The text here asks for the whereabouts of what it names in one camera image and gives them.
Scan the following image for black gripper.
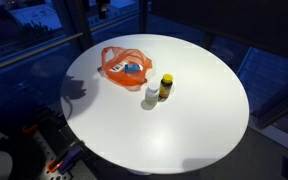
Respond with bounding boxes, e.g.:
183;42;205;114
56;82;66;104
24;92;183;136
95;0;111;20

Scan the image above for white medicine box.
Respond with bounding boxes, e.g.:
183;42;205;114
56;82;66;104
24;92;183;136
109;60;144;75

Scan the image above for orange plastic bag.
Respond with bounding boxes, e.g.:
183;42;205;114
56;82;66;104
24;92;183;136
100;46;153;87

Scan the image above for white bottle orange label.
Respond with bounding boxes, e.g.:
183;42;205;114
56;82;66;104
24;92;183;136
144;82;160;107

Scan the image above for brown bottle yellow cap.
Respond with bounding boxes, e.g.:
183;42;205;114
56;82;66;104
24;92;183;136
158;73;174;100

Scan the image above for grey metal handrail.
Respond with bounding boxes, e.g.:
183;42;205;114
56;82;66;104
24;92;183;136
0;12;142;76

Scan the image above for black perforated mounting board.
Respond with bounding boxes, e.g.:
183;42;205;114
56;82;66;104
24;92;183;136
30;128;97;180

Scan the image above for purple and orange clamp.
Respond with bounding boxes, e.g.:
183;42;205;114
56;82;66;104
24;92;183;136
46;143;86;175

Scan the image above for orange handled clamp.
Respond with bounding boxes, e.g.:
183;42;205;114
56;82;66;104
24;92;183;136
20;123;39;135

